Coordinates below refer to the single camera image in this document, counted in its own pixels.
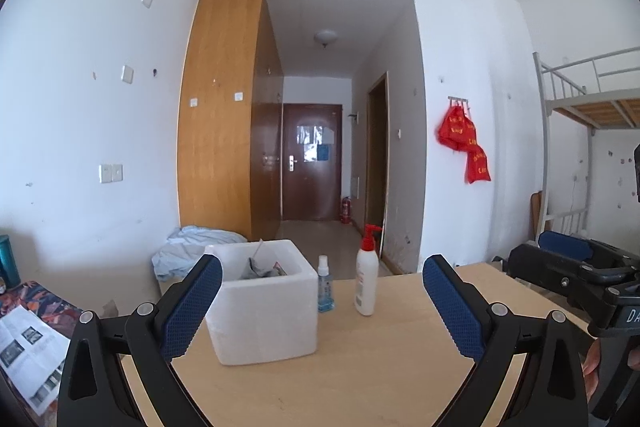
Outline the printed paper leaflet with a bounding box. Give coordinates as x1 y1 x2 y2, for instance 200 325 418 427
0 306 71 417

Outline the clear blue spray bottle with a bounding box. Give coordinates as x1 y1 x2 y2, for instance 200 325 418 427
317 255 336 314

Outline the pale blue bedding pile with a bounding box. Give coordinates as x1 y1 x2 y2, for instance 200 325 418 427
151 225 248 283

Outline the colourful printed desk mat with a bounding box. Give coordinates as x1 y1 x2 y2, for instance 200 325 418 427
0 281 83 343

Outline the light wood wardrobe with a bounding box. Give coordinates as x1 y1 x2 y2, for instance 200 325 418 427
176 0 285 240

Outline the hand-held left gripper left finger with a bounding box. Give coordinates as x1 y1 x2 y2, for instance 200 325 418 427
56 253 223 427

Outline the teal metal bottle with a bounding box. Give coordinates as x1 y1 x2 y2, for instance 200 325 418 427
0 234 22 289

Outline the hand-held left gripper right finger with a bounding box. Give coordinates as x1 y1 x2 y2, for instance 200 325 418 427
422 254 590 427

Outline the metal bunk bed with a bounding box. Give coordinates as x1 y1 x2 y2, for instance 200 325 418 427
532 48 640 240

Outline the dark brown entrance door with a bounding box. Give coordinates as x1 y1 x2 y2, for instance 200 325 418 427
282 103 343 222

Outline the red drawstring bag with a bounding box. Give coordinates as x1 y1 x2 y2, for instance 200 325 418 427
466 147 492 184
457 114 478 152
436 104 466 150

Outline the person's right hand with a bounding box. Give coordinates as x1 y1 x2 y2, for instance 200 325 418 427
581 337 603 403

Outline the brown side door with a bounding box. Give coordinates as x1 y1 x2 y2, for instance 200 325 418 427
366 72 390 260

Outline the grey cloth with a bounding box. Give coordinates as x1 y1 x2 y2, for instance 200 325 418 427
240 257 286 280

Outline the white pump lotion bottle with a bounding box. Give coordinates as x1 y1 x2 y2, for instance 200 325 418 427
354 224 383 317

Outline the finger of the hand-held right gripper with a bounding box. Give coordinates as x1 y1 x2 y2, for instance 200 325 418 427
505 243 623 337
537 231 640 272

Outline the white foam box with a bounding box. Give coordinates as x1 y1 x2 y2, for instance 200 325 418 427
204 239 321 367

